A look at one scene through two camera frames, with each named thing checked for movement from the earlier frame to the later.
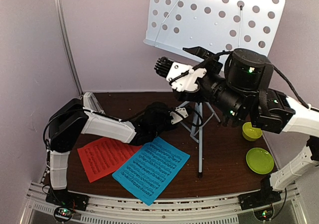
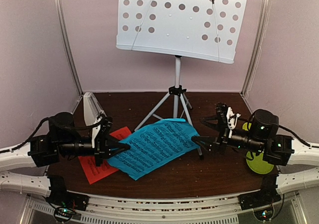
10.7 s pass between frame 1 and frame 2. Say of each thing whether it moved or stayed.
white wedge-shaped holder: stayed
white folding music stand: moved
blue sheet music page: moved
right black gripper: moved
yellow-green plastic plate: stayed
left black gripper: moved
